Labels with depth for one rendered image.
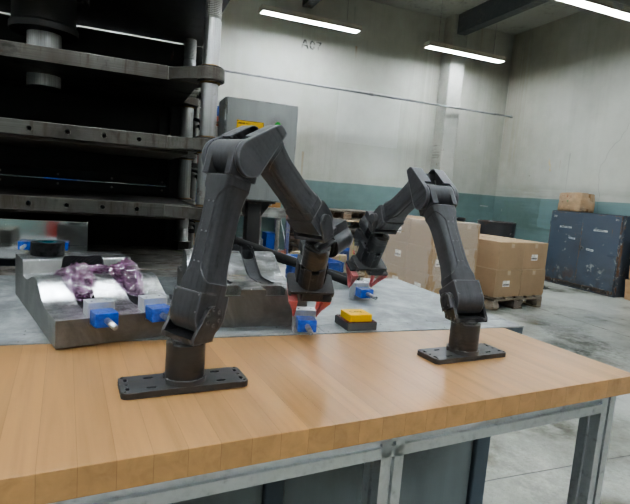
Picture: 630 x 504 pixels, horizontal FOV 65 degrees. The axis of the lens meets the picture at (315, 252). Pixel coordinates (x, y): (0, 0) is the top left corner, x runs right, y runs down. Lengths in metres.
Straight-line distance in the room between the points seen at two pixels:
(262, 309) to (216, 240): 0.41
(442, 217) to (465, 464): 0.79
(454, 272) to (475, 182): 8.91
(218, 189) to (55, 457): 0.43
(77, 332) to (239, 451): 0.47
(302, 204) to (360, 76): 7.92
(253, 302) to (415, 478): 0.71
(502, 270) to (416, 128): 4.23
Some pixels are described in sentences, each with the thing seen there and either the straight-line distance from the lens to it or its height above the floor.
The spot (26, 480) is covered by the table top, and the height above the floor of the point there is 0.79.
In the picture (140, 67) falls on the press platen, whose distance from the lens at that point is 1.99.
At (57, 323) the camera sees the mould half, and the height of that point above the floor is 0.85.
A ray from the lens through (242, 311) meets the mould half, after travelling 1.18.
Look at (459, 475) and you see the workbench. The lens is 1.66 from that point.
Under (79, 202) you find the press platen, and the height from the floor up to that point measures 1.03.
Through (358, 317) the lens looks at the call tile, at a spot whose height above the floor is 0.83.
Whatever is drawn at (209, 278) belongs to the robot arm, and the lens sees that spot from 0.81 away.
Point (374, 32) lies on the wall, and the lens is 9.11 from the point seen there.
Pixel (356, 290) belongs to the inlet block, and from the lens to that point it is 1.56.
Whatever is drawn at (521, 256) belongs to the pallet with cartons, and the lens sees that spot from 5.91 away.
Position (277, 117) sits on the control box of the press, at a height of 1.41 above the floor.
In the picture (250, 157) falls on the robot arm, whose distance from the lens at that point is 0.82.
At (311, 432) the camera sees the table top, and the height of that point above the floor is 0.79.
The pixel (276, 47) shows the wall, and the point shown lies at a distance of 8.39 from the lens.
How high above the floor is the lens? 1.13
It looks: 7 degrees down
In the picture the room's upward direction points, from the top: 4 degrees clockwise
